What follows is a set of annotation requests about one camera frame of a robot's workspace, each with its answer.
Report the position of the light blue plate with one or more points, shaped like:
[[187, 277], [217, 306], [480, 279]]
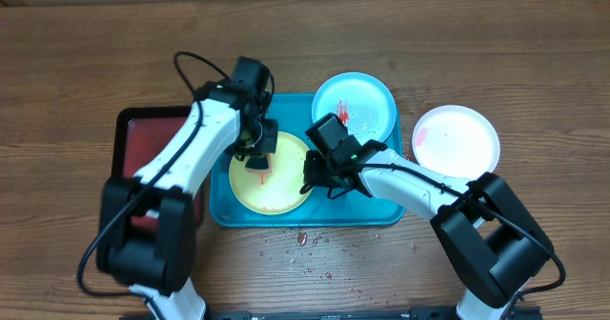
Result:
[[362, 103]]

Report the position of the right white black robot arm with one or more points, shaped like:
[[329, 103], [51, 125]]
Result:
[[492, 241]]

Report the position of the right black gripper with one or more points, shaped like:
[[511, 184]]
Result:
[[323, 178]]

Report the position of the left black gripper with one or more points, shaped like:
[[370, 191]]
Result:
[[270, 144]]

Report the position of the black tray with red water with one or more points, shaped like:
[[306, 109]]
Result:
[[141, 133]]

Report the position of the dark green sponge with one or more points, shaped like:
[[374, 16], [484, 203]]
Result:
[[259, 164]]

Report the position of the yellow-green plate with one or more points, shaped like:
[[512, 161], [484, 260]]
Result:
[[278, 191]]

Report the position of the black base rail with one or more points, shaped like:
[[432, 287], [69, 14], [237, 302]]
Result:
[[415, 313]]

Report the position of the teal plastic serving tray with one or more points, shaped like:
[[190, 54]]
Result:
[[293, 111]]

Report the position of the white plate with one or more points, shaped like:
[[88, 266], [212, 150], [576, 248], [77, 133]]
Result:
[[457, 141]]

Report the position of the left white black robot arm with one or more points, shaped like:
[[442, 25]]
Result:
[[147, 229]]

